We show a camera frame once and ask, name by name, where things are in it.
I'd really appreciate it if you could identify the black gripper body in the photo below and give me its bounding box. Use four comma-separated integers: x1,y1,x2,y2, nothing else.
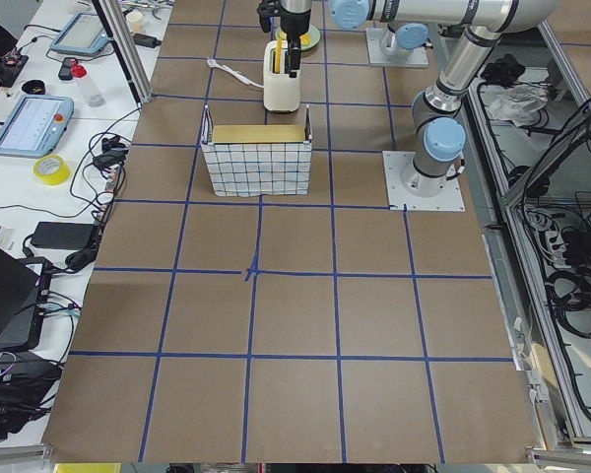
281,12,309,50

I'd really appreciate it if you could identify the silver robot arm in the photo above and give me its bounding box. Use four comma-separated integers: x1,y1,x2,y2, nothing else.
401,26,501,198
330,0,558,91

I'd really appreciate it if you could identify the toast slice in toaster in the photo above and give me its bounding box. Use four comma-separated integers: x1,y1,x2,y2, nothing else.
274,38,283,74

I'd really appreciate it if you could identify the white two-slot toaster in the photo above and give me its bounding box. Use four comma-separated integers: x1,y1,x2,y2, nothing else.
263,40,300,113

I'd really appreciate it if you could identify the orange bread piece on plate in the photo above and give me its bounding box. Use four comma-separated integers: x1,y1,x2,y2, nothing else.
299,34,311,47

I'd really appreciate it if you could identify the light green plate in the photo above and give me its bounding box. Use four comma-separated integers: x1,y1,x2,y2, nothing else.
274,25,321,51

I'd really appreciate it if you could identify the checkered fabric storage basket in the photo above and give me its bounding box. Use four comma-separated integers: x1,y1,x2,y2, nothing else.
201,106,313,197

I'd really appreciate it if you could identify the paper cup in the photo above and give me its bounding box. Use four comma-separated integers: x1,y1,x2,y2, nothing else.
125,10,145,34

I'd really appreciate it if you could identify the far teach pendant tablet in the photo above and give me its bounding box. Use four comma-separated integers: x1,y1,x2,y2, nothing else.
49,13,109,57

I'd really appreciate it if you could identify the teach pendant tablet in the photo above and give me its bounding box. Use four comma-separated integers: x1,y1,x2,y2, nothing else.
0,95,74,158
49,13,109,57

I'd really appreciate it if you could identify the clear bottle red cap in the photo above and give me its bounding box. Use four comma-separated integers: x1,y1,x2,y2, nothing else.
71,62,105,107

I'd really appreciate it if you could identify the yellow tape roll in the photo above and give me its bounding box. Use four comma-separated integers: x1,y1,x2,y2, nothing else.
33,154,71,186

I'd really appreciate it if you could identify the near teach pendant tablet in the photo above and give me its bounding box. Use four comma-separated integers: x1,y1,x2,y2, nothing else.
0,95,74,158

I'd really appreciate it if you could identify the black power adapter brick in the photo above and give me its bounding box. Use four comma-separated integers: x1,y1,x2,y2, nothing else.
31,222,95,250

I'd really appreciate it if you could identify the black laptop computer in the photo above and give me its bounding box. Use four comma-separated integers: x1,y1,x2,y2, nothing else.
0,248,51,353

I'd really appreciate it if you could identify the white toaster power cable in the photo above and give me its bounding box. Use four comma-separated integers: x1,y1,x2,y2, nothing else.
206,57,266,91

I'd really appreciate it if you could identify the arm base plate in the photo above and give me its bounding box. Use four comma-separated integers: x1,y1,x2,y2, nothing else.
365,23,428,68
382,151,465,212

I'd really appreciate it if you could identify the aluminium frame post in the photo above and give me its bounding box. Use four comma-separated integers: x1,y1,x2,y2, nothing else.
92,0,153,105

